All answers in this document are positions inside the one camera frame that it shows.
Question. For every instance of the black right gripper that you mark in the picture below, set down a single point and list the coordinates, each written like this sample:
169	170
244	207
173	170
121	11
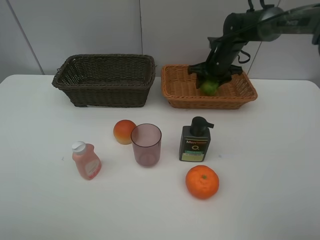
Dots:
219	62

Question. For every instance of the green lime fruit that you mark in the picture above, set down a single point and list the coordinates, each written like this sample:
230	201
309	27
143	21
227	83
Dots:
209	88

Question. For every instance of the dark green pump bottle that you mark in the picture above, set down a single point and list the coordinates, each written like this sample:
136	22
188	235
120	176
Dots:
195	140

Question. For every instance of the translucent pink plastic cup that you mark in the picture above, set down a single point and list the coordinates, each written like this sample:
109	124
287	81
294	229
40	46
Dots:
146	141

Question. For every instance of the red-orange round bun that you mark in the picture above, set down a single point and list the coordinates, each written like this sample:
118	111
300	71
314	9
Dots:
122	131

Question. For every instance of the orange mandarin fruit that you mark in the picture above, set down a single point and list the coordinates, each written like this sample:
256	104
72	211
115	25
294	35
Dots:
202	182

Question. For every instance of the pink bottle white cap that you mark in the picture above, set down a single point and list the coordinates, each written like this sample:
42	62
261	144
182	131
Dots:
87	162

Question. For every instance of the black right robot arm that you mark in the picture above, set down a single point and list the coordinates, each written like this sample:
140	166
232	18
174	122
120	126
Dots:
265	25

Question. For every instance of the light orange wicker basket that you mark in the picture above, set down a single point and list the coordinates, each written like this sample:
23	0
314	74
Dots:
179	89

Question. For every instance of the dark brown wicker basket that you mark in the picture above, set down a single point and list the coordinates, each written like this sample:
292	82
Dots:
106	80

